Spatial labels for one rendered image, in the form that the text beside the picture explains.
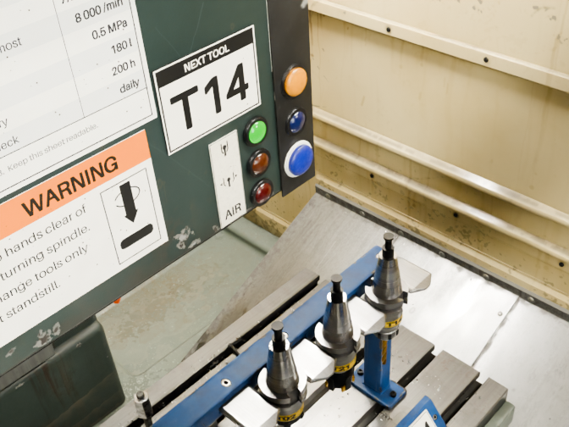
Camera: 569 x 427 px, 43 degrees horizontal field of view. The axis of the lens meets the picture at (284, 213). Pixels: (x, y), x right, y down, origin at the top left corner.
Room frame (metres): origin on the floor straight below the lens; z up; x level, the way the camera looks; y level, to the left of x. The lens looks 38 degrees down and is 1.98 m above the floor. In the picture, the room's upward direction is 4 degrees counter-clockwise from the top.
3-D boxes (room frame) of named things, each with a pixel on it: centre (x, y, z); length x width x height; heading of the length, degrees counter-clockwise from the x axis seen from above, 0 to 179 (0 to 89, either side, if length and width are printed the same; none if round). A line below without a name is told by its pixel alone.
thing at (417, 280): (0.79, -0.18, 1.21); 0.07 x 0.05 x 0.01; 43
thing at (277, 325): (0.61, 0.02, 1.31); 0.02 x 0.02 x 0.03
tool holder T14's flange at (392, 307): (0.76, -0.14, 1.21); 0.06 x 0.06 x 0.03
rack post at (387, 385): (0.83, -0.14, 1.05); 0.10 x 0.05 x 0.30; 43
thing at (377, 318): (0.72, -0.10, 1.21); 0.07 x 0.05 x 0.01; 43
